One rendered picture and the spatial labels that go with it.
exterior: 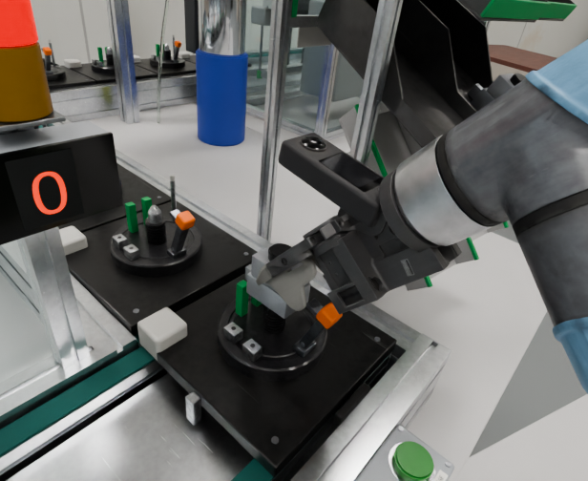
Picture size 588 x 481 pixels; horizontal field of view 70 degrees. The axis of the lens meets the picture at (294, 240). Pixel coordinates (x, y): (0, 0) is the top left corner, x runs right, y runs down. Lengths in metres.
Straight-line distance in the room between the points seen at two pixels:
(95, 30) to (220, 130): 1.92
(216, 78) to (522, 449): 1.14
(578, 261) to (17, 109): 0.37
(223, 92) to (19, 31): 1.02
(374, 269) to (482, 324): 0.51
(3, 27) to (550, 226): 0.35
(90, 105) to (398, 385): 1.35
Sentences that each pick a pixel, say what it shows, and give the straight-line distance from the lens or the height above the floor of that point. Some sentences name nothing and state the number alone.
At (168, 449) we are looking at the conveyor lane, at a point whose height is 0.92.
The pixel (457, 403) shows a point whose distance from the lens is 0.71.
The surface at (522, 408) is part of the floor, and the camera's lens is 2.01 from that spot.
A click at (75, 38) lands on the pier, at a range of 3.19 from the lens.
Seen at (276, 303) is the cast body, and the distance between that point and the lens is 0.48.
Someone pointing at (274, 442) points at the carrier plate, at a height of 0.97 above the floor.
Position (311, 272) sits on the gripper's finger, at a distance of 0.41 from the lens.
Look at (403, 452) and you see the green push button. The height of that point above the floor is 0.97.
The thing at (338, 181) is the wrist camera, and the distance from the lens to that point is 0.35.
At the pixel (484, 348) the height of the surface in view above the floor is 0.86.
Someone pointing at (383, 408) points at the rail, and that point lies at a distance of 0.54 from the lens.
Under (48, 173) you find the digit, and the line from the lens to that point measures 0.38.
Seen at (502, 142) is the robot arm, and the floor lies 1.30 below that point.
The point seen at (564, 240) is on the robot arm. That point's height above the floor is 1.27.
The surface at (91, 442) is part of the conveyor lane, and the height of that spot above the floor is 0.92.
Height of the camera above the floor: 1.38
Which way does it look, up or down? 34 degrees down
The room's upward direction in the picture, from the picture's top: 7 degrees clockwise
